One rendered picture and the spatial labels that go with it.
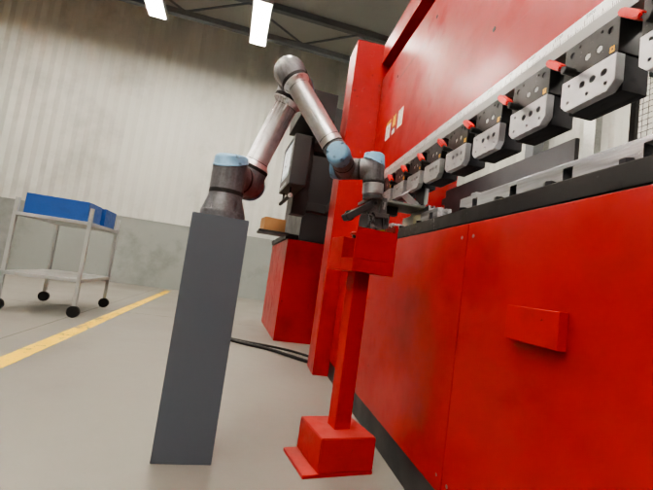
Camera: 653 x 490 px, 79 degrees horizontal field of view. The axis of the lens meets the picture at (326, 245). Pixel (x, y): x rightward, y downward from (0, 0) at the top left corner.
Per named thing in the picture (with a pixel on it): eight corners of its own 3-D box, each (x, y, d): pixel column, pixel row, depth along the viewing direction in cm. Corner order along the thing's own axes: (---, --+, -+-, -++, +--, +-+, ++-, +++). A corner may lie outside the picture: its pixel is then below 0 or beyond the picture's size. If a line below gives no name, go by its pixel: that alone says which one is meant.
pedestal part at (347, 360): (326, 423, 140) (347, 271, 145) (342, 422, 142) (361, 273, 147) (334, 430, 135) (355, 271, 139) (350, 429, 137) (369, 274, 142)
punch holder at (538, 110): (507, 141, 116) (513, 87, 118) (533, 146, 118) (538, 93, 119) (544, 122, 101) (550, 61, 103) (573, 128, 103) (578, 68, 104)
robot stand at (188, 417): (149, 464, 119) (192, 211, 126) (158, 438, 136) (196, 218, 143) (211, 466, 123) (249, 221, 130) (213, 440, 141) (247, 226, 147)
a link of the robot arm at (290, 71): (288, 34, 134) (359, 152, 124) (296, 52, 144) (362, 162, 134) (258, 53, 135) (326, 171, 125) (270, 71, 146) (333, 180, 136)
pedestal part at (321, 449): (283, 450, 141) (288, 415, 142) (345, 447, 150) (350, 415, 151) (301, 479, 122) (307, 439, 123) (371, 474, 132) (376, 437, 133)
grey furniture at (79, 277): (38, 299, 410) (55, 210, 419) (108, 307, 426) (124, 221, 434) (-14, 309, 323) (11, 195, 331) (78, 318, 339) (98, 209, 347)
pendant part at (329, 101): (277, 212, 322) (292, 113, 330) (306, 218, 329) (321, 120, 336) (288, 203, 273) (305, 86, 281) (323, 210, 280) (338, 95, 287)
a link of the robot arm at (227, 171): (201, 185, 133) (208, 146, 134) (221, 194, 146) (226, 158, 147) (234, 188, 130) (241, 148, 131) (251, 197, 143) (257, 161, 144)
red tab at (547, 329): (503, 336, 85) (506, 304, 85) (512, 337, 85) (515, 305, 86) (556, 351, 70) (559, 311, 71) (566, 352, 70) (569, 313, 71)
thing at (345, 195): (306, 366, 280) (349, 57, 300) (419, 376, 294) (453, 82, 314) (311, 374, 255) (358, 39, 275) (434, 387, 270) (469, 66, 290)
